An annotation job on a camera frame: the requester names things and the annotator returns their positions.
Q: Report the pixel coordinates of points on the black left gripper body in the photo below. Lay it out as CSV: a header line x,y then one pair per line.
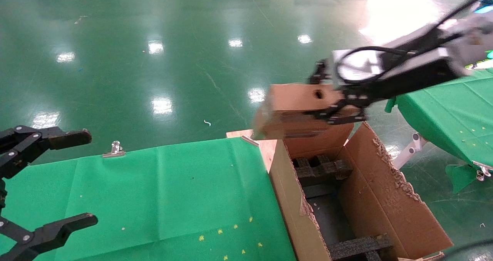
x,y
2,193

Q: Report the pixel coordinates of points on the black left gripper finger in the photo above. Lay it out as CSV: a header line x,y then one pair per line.
x,y
57,230
69,137

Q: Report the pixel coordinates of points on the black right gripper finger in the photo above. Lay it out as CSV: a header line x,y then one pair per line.
x,y
346,112
321,74

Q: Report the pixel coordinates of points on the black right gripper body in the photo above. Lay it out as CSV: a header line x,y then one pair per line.
x,y
408,76

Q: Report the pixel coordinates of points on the small cardboard box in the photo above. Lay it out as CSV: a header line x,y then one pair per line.
x,y
292,99

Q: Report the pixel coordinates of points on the large open cardboard carton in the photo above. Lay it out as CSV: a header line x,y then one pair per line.
x,y
385,199

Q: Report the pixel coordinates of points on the silver binder clip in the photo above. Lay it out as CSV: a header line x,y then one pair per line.
x,y
248,140
115,150
481,172

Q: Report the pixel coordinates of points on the green tablecloth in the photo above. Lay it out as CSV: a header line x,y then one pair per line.
x,y
154,195
450,114

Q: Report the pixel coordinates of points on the white table leg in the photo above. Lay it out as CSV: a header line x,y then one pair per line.
x,y
414,145

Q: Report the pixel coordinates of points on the plywood board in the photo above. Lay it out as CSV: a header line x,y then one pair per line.
x,y
269,149

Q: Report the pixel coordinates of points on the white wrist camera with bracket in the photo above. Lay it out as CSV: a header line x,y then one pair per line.
x,y
362,66

